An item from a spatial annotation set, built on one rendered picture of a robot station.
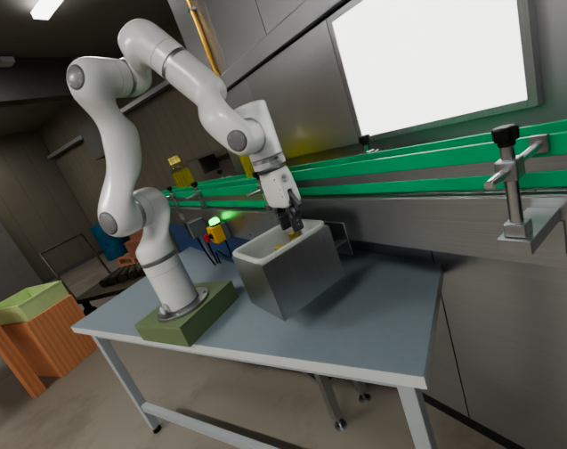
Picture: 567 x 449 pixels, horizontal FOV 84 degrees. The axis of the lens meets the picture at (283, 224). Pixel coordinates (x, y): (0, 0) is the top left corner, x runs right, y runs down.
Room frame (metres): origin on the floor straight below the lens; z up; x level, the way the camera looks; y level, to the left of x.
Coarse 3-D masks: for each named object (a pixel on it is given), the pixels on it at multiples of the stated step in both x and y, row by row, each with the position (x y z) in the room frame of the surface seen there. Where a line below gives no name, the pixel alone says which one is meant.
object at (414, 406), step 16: (96, 336) 1.40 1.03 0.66; (112, 352) 1.41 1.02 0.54; (192, 352) 0.97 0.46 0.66; (112, 368) 1.41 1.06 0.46; (288, 368) 0.73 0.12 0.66; (128, 384) 1.40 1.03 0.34; (384, 384) 0.57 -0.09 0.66; (144, 400) 1.42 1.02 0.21; (416, 400) 0.53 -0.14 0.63; (144, 416) 1.40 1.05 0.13; (160, 416) 1.30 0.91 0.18; (176, 416) 1.24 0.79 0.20; (416, 416) 0.54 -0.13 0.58; (208, 432) 1.09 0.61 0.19; (224, 432) 1.05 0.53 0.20; (416, 432) 0.54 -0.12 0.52; (432, 432) 0.55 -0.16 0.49; (240, 448) 0.99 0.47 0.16; (256, 448) 0.93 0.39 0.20; (272, 448) 0.90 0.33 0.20; (416, 448) 0.55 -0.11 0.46; (432, 448) 0.53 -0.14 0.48
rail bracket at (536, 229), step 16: (496, 128) 0.38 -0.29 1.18; (512, 128) 0.37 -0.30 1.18; (512, 144) 0.37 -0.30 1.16; (544, 144) 0.42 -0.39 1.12; (512, 160) 0.36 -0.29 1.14; (496, 176) 0.35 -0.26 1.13; (512, 176) 0.36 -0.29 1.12; (512, 192) 0.37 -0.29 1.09; (512, 208) 0.37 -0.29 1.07; (528, 208) 0.43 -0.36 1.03; (544, 208) 0.42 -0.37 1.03; (512, 224) 0.37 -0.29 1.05; (528, 224) 0.37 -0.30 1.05; (544, 224) 0.38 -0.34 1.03; (560, 224) 0.40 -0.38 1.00; (512, 240) 0.37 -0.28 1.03; (528, 240) 0.36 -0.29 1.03; (544, 240) 0.42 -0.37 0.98; (560, 240) 0.40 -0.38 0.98
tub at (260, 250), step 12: (276, 228) 0.88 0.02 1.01; (288, 228) 0.90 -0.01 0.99; (312, 228) 0.76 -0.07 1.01; (252, 240) 0.85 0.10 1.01; (264, 240) 0.86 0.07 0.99; (276, 240) 0.87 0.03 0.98; (288, 240) 0.89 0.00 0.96; (300, 240) 0.73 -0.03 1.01; (240, 252) 0.82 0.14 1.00; (252, 252) 0.83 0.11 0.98; (264, 252) 0.85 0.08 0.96; (276, 252) 0.69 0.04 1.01
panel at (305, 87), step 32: (352, 0) 0.84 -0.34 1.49; (320, 32) 0.95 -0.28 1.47; (288, 64) 1.10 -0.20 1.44; (320, 64) 0.98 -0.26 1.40; (256, 96) 1.31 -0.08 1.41; (288, 96) 1.14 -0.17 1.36; (320, 96) 1.01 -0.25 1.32; (288, 128) 1.20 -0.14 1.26; (320, 128) 1.05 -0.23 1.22; (352, 128) 0.94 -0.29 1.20; (416, 128) 0.77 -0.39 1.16
